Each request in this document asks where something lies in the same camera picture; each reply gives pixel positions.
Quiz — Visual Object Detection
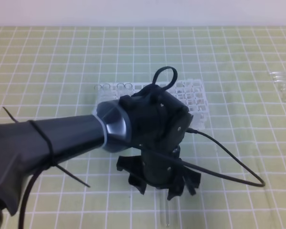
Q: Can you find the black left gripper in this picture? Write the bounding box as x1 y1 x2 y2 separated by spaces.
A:
117 85 201 201

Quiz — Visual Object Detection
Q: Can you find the clear glass test tube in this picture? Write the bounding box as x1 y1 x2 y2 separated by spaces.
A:
158 189 170 229

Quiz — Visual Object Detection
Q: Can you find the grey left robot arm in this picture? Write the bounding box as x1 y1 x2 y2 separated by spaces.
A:
0 84 201 226

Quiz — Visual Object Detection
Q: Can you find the white plastic test tube rack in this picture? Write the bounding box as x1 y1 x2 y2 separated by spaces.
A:
94 80 210 131

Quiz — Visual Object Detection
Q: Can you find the clear test tube in rack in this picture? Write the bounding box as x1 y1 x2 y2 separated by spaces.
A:
102 83 112 101
116 83 126 98
124 83 133 96
94 83 105 108

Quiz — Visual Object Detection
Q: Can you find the green grid tablecloth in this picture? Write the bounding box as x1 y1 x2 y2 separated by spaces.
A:
0 26 286 229

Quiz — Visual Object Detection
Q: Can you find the black camera cable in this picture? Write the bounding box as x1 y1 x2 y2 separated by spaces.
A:
143 127 266 188

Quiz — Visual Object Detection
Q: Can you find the black cable tie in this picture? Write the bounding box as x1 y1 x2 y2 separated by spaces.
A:
0 115 102 187

